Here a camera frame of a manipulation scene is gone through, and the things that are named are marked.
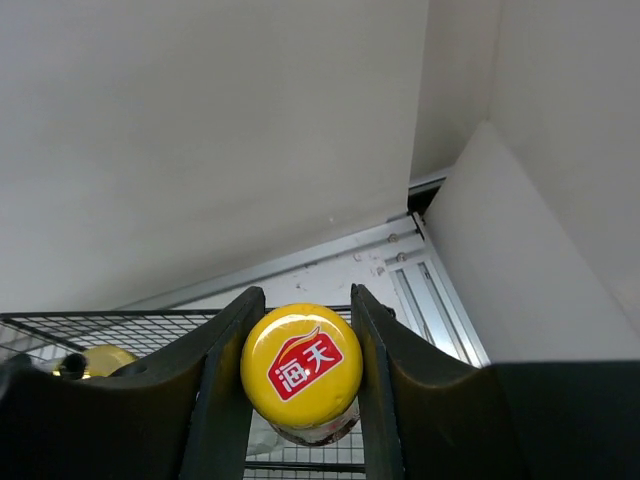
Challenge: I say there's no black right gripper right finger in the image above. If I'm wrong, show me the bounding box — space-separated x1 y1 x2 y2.
351 284 639 479

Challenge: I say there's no glass oil bottle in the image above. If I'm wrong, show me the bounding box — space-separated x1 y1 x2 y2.
52 344 137 380

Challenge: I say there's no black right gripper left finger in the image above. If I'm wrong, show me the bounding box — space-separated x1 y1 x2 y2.
1 287 265 479

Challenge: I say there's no black wire rack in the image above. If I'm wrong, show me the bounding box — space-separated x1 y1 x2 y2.
1 308 366 479

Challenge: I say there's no aluminium side rail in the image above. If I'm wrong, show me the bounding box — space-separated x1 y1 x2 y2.
128 212 489 367

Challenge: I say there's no yellow cap sauce bottle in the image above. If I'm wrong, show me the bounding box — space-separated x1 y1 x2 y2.
240 303 364 447

